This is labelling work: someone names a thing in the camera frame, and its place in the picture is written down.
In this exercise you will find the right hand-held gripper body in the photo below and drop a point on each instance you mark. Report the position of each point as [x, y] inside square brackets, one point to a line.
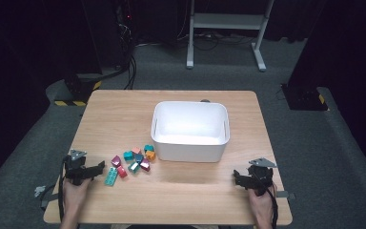
[260, 179]

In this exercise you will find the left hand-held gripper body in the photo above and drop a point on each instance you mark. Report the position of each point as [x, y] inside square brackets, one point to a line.
[76, 171]

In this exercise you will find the long green building block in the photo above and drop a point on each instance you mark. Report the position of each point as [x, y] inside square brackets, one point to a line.
[111, 176]

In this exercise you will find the magenta building block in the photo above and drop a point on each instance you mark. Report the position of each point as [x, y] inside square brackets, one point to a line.
[116, 161]
[145, 165]

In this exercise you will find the red building block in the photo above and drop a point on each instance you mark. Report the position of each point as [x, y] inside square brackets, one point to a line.
[121, 172]

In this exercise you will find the teal building block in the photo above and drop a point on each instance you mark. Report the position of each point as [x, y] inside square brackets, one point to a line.
[148, 148]
[133, 167]
[128, 156]

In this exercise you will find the dark blue building block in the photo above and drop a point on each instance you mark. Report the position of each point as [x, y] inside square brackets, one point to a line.
[138, 157]

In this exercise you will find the salmon pink building block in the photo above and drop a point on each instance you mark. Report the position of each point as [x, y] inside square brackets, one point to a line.
[136, 150]

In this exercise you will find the orange building block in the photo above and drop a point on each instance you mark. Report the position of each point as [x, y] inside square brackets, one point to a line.
[150, 155]

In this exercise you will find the white plastic bin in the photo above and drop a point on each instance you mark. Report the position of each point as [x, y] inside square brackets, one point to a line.
[190, 130]

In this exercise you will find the person's left hand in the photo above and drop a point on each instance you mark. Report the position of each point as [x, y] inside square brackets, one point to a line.
[74, 197]

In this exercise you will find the person's right hand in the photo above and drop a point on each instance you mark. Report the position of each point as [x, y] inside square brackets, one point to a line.
[262, 206]

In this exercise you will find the grey tape strip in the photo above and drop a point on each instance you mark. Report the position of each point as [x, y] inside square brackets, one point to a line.
[52, 198]
[286, 194]

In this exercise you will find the black stand base striped tape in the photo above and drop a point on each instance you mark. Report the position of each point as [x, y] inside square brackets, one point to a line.
[303, 98]
[76, 89]

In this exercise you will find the dark equipment rack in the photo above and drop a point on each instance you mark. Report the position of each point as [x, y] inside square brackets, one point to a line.
[122, 22]

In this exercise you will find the white metal desk frame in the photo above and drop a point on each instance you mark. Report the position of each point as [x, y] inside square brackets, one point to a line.
[227, 21]

